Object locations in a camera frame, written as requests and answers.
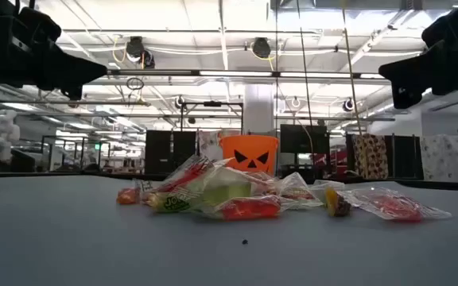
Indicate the brown patterned cloth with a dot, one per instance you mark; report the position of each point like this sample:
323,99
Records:
370,157

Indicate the clear red-printed candy wrapper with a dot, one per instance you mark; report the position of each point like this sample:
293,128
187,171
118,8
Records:
298,192

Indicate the gray horizontal pipe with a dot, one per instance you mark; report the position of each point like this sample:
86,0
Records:
113,102

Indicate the small red orange candy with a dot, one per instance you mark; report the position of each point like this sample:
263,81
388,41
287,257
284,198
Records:
127,195

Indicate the red candy clear wrapper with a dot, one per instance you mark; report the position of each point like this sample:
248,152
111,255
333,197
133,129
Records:
249,209
396,206

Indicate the green candy clear wrapper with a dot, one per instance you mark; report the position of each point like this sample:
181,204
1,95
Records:
229,188

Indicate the black metal workstation frame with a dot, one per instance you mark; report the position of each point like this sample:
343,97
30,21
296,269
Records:
74,136

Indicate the red background equipment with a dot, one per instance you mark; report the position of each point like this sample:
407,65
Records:
332,159

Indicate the floral white cloth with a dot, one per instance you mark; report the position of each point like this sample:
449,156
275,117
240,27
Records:
209,145

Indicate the orange jack-o-lantern bucket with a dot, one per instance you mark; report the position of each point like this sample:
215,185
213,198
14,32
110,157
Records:
249,153

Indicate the black gantry frame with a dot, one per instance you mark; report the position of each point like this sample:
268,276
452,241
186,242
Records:
212,104

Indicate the white building column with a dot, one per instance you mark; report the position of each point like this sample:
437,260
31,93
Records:
258,107

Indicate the red twist candy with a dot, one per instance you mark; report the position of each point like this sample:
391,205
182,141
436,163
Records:
189,172

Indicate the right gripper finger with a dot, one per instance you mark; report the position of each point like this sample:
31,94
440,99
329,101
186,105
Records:
403,97
412,69

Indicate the black partition panel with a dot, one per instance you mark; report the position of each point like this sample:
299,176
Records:
184,149
158,153
406,157

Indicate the crinkled clear candy wrapper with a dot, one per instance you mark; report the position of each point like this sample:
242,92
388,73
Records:
328,186

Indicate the green Jolly Rancher candy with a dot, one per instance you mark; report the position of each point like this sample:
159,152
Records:
171,202

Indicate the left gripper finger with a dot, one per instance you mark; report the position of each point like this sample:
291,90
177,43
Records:
74,93
78,71

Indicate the white patterned cloth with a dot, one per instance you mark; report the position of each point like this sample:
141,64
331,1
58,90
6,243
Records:
443,159

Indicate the black monitor screen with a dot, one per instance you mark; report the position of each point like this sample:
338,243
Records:
304,139

